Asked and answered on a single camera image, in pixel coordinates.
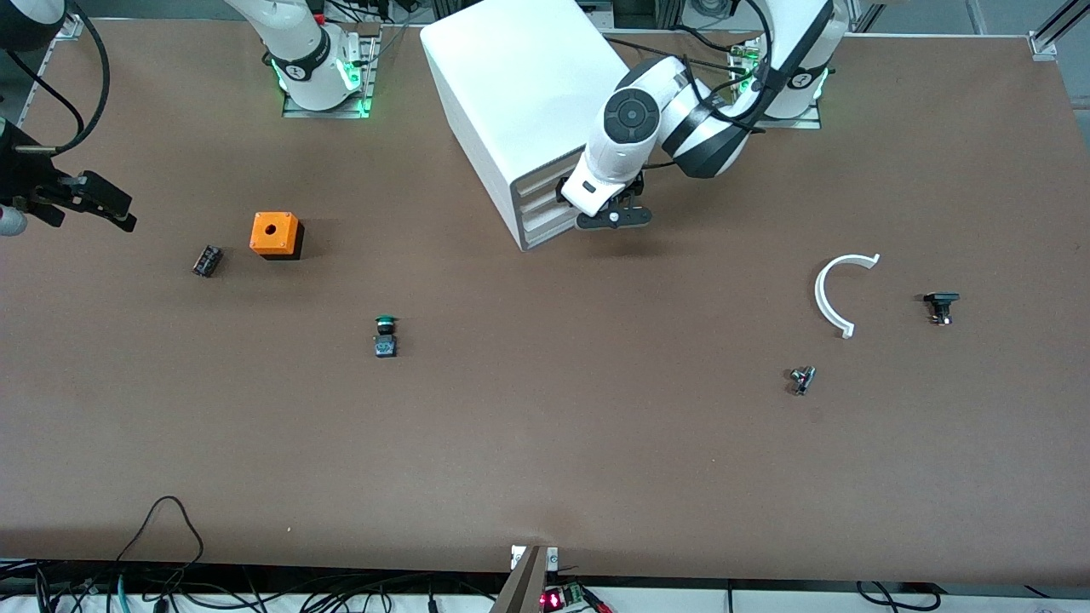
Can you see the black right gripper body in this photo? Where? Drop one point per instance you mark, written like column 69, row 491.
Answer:
column 24, row 174

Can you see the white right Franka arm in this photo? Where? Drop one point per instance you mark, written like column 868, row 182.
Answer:
column 306, row 60

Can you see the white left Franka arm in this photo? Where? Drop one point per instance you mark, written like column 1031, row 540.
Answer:
column 605, row 162

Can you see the green mushroom push button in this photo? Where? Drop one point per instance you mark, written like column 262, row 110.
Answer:
column 386, row 345

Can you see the black push button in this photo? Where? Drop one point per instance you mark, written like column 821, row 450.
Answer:
column 941, row 300

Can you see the small black contact block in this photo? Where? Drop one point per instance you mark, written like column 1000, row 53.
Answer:
column 207, row 260

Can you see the circuit board with red light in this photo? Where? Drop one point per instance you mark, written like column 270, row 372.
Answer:
column 562, row 598

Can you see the aluminium frame profile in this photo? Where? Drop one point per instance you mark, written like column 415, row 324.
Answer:
column 72, row 30
column 1052, row 34

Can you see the orange button enclosure box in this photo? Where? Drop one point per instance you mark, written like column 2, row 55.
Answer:
column 285, row 238

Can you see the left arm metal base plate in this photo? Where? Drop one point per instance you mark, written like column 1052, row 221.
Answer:
column 805, row 123

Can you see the white curved plastic bracket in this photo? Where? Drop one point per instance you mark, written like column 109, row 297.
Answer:
column 820, row 294

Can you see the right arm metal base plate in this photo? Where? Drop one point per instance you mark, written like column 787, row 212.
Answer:
column 294, row 109

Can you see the small metal switch part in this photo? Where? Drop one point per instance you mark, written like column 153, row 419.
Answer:
column 801, row 379

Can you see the grey metal mounting post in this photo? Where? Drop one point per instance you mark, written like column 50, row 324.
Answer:
column 524, row 587

